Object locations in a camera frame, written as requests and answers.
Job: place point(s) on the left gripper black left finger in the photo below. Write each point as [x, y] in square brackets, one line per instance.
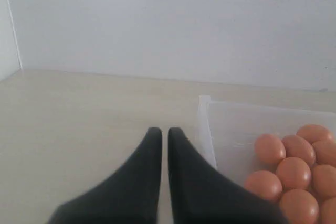
[129, 195]

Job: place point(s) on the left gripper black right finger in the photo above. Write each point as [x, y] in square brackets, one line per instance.
[200, 194]

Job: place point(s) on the brown egg placed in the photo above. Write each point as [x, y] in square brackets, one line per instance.
[296, 146]
[294, 173]
[269, 149]

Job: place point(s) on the brown egg middle row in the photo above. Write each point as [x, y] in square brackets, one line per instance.
[264, 184]

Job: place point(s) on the clear plastic bin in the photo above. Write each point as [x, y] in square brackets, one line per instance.
[228, 132]

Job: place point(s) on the brown egg middle right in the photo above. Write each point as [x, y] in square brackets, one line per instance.
[323, 181]

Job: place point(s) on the brown egg far corner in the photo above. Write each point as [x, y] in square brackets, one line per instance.
[314, 133]

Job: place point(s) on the brown egg centre right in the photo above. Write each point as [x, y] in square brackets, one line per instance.
[328, 211]

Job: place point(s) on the brown egg far right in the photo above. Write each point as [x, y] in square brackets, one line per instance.
[325, 152]

